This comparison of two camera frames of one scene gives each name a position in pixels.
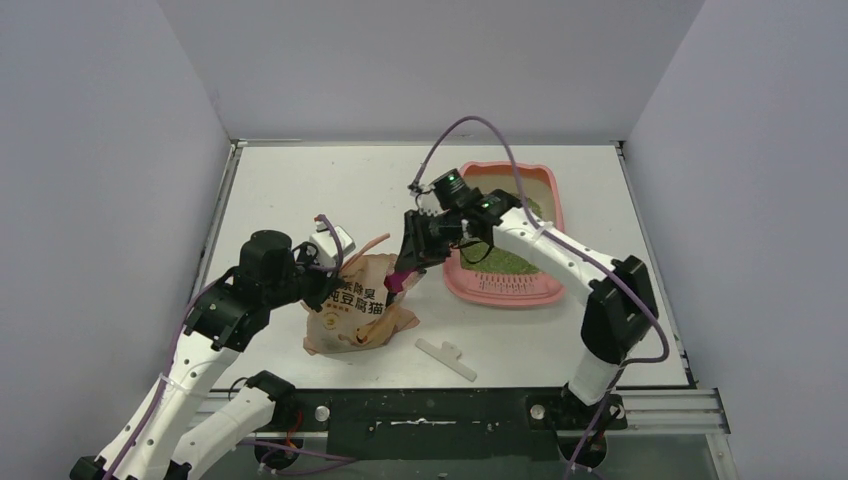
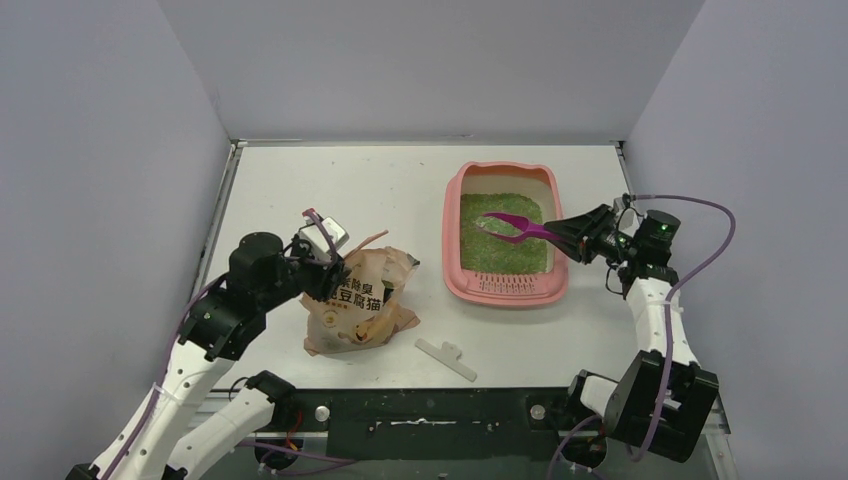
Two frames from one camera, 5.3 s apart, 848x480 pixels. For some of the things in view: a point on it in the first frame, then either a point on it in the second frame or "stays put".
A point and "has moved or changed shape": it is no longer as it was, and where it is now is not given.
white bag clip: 448,354 stays put
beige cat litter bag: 357,314 stays put
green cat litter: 482,256 stays put
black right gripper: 419,234 to 592,235
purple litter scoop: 393,282 has moved or changed shape
